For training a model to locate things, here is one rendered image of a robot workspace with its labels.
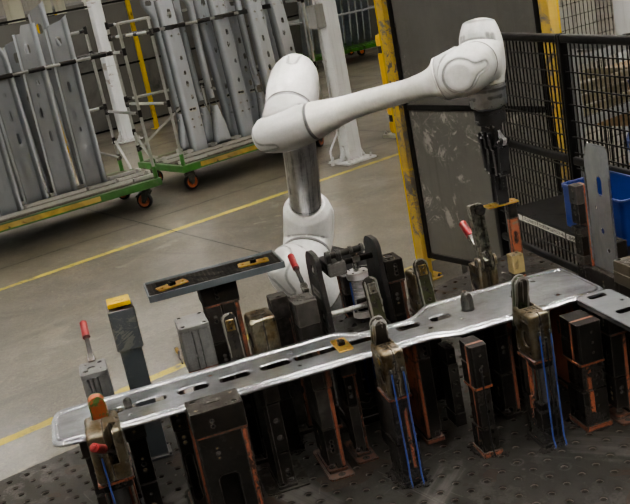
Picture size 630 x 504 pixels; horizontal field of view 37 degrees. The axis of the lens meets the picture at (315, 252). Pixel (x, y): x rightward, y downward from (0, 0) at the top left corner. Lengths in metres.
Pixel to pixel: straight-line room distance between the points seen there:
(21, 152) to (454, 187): 5.04
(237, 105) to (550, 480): 8.45
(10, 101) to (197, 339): 7.05
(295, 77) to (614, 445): 1.23
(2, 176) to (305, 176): 6.36
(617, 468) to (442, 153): 3.26
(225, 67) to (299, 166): 7.61
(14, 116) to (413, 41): 4.91
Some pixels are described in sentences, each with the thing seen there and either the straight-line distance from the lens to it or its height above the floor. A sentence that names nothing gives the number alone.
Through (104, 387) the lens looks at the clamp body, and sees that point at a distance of 2.39.
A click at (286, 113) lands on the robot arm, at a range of 2.49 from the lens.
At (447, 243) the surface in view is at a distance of 5.50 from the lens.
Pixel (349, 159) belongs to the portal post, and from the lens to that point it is 9.38.
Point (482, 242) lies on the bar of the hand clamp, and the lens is 2.57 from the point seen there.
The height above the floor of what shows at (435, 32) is 1.45.
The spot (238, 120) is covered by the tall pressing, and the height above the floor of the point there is 0.49.
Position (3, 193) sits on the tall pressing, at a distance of 9.01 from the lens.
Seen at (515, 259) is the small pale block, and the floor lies 1.05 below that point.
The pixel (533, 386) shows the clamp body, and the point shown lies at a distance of 2.34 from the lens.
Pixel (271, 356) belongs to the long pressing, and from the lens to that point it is 2.36.
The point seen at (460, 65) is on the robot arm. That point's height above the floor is 1.63.
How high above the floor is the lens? 1.88
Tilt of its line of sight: 16 degrees down
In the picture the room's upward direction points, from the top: 11 degrees counter-clockwise
